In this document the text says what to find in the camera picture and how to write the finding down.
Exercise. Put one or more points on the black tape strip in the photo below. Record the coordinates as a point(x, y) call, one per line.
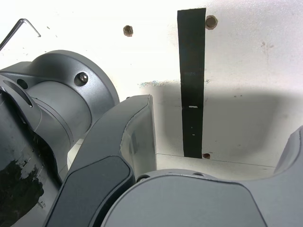
point(192, 71)

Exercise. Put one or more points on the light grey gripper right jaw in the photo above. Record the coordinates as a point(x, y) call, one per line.
point(184, 203)

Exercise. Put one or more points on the metal hex key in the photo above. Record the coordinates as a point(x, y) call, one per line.
point(28, 23)

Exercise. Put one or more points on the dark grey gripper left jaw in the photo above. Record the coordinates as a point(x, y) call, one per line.
point(99, 165)

